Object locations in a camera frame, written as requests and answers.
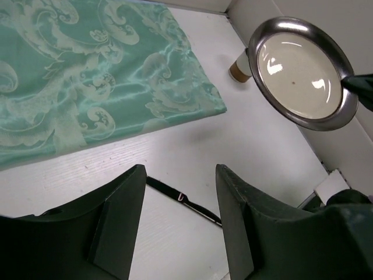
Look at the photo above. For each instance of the green patterned cloth placemat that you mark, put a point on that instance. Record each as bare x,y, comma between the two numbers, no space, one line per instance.
76,74

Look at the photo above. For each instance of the round plate with dark rim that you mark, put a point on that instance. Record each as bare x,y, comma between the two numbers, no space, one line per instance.
299,68

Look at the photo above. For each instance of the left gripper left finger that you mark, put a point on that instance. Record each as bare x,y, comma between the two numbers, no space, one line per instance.
91,237

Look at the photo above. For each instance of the metal cup with white band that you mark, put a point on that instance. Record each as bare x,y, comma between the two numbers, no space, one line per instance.
240,70

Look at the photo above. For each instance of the black handled table knife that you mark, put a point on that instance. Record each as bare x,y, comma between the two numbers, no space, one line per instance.
183,199

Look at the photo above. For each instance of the aluminium table edge rail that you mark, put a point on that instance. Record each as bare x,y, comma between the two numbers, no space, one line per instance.
199,16

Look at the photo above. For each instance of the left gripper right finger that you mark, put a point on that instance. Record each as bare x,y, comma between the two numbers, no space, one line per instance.
268,239

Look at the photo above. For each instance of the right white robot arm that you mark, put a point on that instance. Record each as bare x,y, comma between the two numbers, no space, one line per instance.
346,196

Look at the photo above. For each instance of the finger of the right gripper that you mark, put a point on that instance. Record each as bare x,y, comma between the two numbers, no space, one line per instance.
360,85

